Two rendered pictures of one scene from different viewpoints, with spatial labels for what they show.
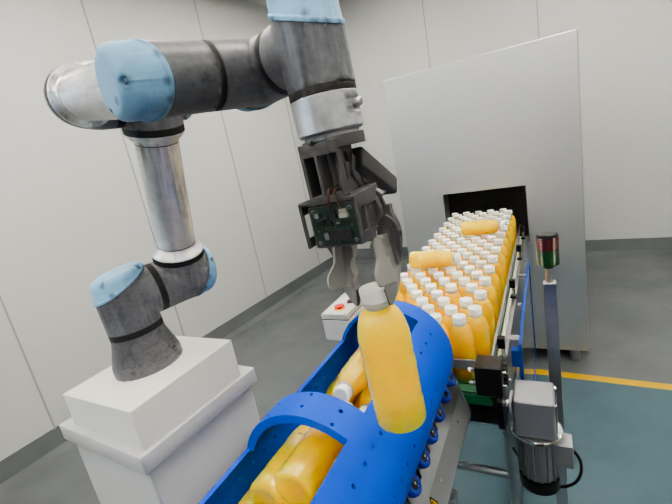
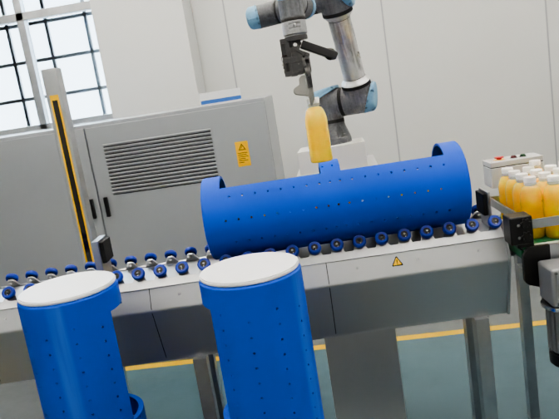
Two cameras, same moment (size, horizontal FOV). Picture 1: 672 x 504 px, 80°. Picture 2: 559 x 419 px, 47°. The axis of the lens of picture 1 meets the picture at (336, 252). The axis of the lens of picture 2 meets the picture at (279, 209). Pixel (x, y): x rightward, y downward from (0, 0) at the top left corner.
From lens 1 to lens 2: 1.86 m
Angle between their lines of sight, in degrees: 61
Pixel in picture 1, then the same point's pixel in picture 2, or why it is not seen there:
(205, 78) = (269, 15)
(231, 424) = not seen: hidden behind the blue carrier
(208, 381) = (343, 158)
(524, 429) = (542, 291)
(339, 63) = (286, 12)
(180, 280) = (348, 99)
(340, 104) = (286, 27)
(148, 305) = (330, 109)
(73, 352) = not seen: hidden behind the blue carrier
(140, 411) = (302, 155)
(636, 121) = not seen: outside the picture
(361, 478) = (312, 185)
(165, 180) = (338, 40)
